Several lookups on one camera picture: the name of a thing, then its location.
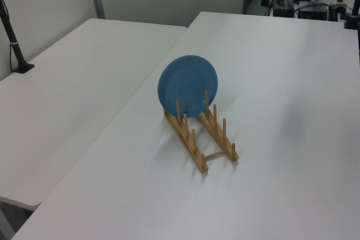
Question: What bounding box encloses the blue round plate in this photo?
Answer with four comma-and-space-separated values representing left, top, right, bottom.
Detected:
156, 54, 219, 119

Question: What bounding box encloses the wooden plate rack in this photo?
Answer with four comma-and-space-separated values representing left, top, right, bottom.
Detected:
163, 90, 239, 174

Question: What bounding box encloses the white side table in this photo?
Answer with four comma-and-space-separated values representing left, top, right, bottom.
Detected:
0, 17, 188, 212

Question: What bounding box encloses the small black device box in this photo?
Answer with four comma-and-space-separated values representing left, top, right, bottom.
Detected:
272, 0, 295, 17

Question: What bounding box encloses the black electronics box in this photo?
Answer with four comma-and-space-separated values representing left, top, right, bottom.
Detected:
297, 3, 330, 20

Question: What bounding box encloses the grey metal clamp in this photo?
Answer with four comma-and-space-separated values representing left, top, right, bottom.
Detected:
328, 2, 348, 22

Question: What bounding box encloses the black pole with table clamp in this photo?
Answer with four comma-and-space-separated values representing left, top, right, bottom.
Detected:
344, 0, 360, 30

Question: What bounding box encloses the black camera pole with base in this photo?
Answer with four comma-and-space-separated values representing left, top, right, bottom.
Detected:
0, 0, 36, 74

